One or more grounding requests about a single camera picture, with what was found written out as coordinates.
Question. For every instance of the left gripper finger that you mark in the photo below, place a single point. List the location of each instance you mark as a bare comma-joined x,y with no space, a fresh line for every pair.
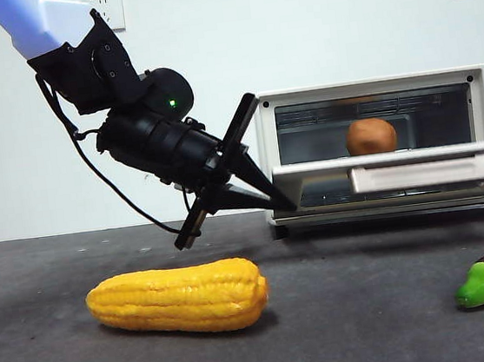
244,200
264,180

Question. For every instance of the brown round potato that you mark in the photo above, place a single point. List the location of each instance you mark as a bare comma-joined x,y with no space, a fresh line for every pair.
370,136

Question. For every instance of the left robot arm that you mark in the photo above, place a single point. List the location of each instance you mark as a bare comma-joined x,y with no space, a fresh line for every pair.
81,77

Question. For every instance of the cream white toaster oven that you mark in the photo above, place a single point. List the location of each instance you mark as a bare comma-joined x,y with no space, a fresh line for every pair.
269,143

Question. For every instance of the yellow corn cob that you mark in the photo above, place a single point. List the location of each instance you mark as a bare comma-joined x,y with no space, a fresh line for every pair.
174,300

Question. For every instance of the white wall socket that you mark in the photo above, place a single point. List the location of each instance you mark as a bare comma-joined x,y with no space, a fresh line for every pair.
114,3

